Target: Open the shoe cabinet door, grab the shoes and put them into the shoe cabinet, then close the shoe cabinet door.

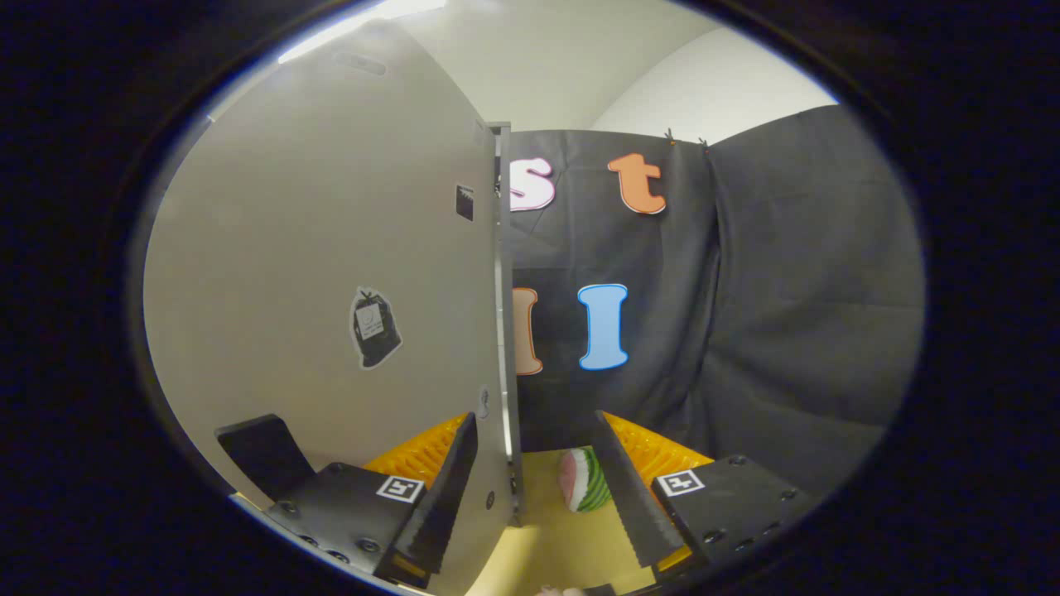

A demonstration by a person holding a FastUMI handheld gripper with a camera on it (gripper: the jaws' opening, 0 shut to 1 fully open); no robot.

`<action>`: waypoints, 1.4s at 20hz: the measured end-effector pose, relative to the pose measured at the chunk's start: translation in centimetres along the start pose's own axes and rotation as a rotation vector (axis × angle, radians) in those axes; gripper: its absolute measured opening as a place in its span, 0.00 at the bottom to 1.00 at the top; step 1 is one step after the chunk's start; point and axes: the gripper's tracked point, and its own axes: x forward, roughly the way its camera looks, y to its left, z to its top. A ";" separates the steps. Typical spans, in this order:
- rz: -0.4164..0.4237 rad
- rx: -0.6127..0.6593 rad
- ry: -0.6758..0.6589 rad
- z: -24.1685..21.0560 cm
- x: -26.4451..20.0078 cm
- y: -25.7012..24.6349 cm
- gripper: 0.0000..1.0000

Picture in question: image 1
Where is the white shoe cabinet door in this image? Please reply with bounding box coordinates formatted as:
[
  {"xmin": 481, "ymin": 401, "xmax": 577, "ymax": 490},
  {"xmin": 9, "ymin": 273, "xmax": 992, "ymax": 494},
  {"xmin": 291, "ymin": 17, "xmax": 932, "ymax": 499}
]
[{"xmin": 142, "ymin": 21, "xmax": 516, "ymax": 596}]

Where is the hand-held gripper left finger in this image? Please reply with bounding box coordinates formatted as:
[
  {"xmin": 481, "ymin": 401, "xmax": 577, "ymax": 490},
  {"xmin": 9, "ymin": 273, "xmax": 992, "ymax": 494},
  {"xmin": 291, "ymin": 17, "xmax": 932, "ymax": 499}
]
[{"xmin": 263, "ymin": 411, "xmax": 479, "ymax": 590}]

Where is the black cabinet door handle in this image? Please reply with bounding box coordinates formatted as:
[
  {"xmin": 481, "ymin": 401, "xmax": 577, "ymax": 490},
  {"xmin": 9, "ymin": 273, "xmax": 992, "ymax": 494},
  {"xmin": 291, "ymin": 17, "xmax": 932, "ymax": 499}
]
[{"xmin": 215, "ymin": 414, "xmax": 317, "ymax": 503}]

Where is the watermelon slice toy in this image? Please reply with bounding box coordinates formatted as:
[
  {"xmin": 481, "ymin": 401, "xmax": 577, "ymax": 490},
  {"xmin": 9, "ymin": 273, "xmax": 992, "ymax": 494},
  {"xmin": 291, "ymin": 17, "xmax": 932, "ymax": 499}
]
[{"xmin": 558, "ymin": 447, "xmax": 615, "ymax": 513}]

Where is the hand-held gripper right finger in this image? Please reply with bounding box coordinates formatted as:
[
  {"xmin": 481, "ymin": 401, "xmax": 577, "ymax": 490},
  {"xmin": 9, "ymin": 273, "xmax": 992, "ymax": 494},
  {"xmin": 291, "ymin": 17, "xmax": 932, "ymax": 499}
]
[{"xmin": 591, "ymin": 410, "xmax": 819, "ymax": 584}]

